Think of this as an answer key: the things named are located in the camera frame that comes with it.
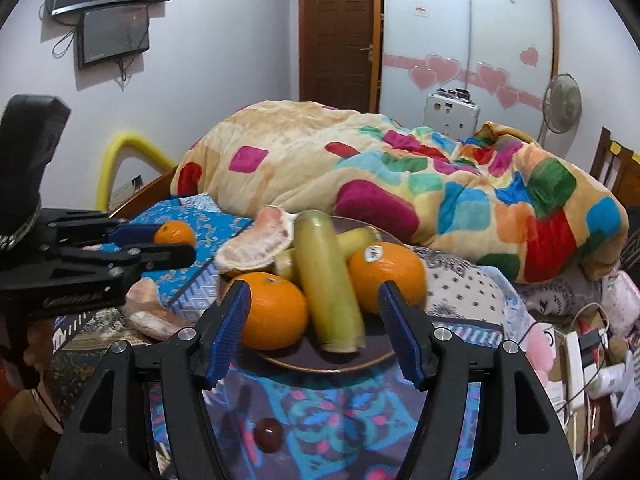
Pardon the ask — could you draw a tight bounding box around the small tangerine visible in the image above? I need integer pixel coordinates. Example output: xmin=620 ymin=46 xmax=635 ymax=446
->
xmin=153 ymin=220 xmax=196 ymax=248

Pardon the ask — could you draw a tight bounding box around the small peeled pomelo piece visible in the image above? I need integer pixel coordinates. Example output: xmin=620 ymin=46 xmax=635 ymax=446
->
xmin=120 ymin=278 xmax=193 ymax=341

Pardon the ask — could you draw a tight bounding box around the large peeled pomelo piece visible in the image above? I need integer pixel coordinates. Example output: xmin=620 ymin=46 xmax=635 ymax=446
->
xmin=214 ymin=205 xmax=296 ymax=275

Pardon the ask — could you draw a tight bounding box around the medium orange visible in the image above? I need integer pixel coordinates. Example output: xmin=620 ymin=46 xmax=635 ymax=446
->
xmin=224 ymin=272 xmax=310 ymax=351

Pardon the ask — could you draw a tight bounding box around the large orange with sticker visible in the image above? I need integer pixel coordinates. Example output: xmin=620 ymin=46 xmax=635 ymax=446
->
xmin=348 ymin=242 xmax=427 ymax=314

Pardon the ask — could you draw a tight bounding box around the long yellow sugarcane piece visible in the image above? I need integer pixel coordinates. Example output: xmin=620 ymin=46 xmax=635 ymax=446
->
xmin=294 ymin=210 xmax=366 ymax=354

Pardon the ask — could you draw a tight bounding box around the short yellow sugarcane piece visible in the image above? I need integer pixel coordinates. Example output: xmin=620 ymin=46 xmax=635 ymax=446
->
xmin=273 ymin=226 xmax=381 ymax=283

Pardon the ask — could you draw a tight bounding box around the pink plush toy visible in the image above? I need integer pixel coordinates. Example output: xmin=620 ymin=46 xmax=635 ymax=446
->
xmin=521 ymin=323 xmax=554 ymax=387

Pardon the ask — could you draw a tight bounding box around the yellow foam tube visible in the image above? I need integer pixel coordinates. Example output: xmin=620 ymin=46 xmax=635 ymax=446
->
xmin=96 ymin=131 xmax=176 ymax=211

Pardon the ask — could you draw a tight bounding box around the dotted grey pillow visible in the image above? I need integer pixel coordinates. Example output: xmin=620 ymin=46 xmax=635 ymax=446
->
xmin=412 ymin=246 xmax=506 ymax=326

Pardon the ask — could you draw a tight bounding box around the small red jujube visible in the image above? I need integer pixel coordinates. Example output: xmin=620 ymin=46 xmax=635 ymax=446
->
xmin=253 ymin=417 xmax=284 ymax=454

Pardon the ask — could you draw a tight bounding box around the blue patterned bed sheet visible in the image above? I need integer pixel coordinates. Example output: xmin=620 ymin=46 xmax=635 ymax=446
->
xmin=139 ymin=195 xmax=533 ymax=479

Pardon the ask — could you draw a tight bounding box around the pink quilted bag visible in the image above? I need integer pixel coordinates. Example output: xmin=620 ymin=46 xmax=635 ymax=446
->
xmin=601 ymin=271 xmax=639 ymax=337

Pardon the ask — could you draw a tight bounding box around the purple round plate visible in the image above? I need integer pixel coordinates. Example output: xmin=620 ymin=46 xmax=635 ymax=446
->
xmin=217 ymin=213 xmax=426 ymax=374

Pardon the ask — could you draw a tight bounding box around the colourful patchwork quilt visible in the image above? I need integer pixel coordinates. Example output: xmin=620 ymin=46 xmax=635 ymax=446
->
xmin=170 ymin=101 xmax=629 ymax=284

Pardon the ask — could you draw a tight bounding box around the wooden headboard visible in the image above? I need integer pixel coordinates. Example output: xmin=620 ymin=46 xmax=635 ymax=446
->
xmin=589 ymin=127 xmax=640 ymax=208

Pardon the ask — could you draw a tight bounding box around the white small cabinet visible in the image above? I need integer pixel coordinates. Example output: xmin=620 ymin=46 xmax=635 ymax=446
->
xmin=423 ymin=88 xmax=480 ymax=141

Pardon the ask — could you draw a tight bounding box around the brown wooden door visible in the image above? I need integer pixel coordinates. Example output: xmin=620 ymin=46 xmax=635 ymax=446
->
xmin=298 ymin=0 xmax=382 ymax=113

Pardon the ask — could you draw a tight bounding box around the standing electric fan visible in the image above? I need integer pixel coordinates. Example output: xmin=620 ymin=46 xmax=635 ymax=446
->
xmin=537 ymin=73 xmax=582 ymax=146

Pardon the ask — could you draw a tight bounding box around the white sliding wardrobe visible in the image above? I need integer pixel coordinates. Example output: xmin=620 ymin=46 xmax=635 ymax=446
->
xmin=378 ymin=0 xmax=554 ymax=136

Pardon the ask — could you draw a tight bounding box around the lower wall monitor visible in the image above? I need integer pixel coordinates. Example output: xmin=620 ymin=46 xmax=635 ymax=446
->
xmin=76 ymin=4 xmax=150 ymax=70

